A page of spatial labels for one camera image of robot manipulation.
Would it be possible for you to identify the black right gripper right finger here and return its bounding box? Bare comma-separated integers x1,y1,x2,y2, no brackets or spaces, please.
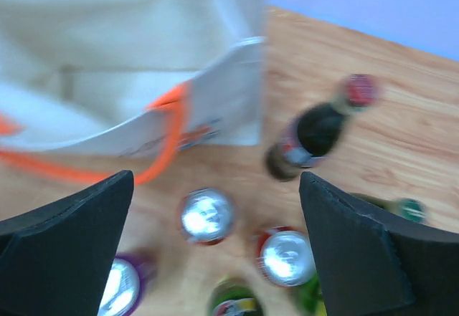
299,172,458,315

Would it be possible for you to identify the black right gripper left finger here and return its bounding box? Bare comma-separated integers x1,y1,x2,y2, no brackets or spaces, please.
1,170,134,315

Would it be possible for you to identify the green glass bottle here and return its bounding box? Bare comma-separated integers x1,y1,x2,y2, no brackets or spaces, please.
294,273,327,316
207,277,265,316
351,193,426,224

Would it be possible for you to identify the purple soda can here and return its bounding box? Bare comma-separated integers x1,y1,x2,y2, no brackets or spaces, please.
98,251,157,316

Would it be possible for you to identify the red soda can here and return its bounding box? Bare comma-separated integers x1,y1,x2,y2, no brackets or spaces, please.
177,187,237,246
253,226,316,287

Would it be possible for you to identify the glass cola bottle red cap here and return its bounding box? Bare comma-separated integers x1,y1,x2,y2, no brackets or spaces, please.
265,74,379,181

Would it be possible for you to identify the white canvas tote bag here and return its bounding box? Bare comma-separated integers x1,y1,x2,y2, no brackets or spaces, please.
1,0,266,157

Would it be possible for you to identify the orange bag handle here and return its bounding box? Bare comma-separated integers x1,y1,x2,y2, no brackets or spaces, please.
0,82,191,186

